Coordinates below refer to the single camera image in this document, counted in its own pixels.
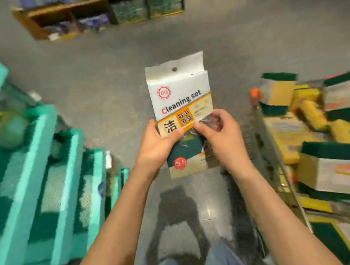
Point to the green yellow sponge packet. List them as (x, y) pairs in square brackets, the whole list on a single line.
[(6, 129)]

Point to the row of green packets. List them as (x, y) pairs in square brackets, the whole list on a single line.
[(147, 6)]

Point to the wooden display shelf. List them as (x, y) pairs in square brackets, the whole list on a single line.
[(50, 12)]

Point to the person's left thumb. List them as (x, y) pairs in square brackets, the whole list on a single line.
[(172, 137)]

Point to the pile of yellow green sponge packs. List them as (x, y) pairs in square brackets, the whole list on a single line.
[(329, 155)]

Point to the person's left forearm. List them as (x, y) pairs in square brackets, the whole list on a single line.
[(118, 237)]

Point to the person's left hand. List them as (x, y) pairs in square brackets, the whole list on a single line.
[(152, 153)]

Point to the white cleaning sponge set packet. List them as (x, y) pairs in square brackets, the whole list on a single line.
[(180, 101)]

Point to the person's right thumb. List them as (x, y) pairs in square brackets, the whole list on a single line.
[(203, 129)]

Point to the person's right forearm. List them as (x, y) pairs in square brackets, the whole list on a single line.
[(279, 219)]

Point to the person's right hand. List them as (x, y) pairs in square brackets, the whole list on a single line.
[(227, 143)]

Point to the row of blue packets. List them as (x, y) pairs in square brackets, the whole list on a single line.
[(93, 21)]

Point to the teal shelf rack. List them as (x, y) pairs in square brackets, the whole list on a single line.
[(26, 195)]

